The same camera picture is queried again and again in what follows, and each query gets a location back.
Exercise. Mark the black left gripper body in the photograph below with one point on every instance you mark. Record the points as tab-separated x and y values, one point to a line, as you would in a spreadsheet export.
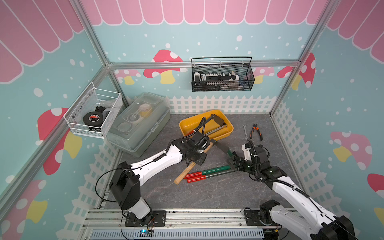
198	157

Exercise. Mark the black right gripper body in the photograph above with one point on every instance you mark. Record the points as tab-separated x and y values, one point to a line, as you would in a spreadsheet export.
246	165

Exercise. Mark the wooden handled small hoe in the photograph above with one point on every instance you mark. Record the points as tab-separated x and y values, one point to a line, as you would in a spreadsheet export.
184	173

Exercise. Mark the green handled small hoe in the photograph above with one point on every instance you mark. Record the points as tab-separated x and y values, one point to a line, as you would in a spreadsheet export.
209	171

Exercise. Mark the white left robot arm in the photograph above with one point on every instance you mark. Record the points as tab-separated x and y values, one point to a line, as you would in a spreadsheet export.
128	178

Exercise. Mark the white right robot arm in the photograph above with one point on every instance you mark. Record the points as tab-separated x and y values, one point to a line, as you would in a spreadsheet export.
313	222

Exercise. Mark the translucent green storage box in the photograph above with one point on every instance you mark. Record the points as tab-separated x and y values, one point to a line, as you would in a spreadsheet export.
138	125

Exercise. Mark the small steel wrench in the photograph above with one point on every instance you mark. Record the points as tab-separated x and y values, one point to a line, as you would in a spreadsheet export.
246	133

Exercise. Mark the yellow plastic tray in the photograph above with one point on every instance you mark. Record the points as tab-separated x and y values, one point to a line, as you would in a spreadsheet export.
187	125

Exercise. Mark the orange black pliers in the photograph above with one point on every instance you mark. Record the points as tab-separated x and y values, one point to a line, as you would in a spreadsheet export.
257	129

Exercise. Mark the white socket set holder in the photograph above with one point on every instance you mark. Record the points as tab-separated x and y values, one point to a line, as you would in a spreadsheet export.
201	79

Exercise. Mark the black tape roll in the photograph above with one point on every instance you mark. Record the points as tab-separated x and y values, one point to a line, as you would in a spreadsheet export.
93	119

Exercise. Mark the black wire mesh basket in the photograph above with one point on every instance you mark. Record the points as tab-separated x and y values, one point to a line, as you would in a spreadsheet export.
240	65

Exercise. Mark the clear acrylic wall bin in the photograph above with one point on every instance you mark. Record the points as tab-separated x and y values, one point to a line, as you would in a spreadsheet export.
93	99

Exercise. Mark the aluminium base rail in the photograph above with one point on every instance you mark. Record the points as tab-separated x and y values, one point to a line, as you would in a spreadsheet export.
180	224

